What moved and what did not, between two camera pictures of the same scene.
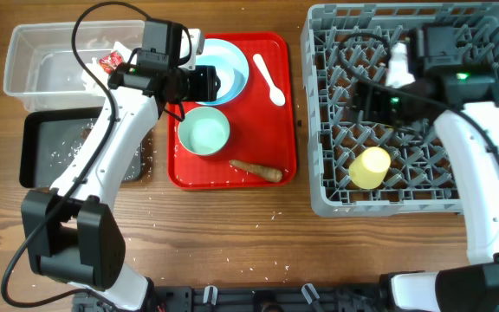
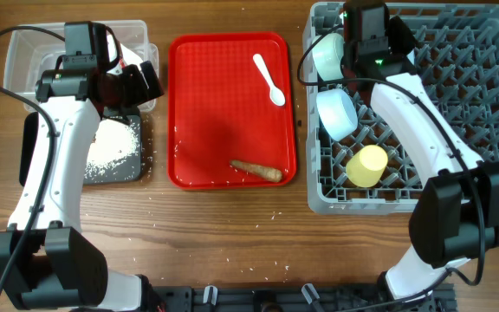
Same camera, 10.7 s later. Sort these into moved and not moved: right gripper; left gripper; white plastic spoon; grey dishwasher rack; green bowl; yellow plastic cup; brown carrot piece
Moved: right gripper; left gripper; green bowl
Not moved: yellow plastic cup; brown carrot piece; grey dishwasher rack; white plastic spoon
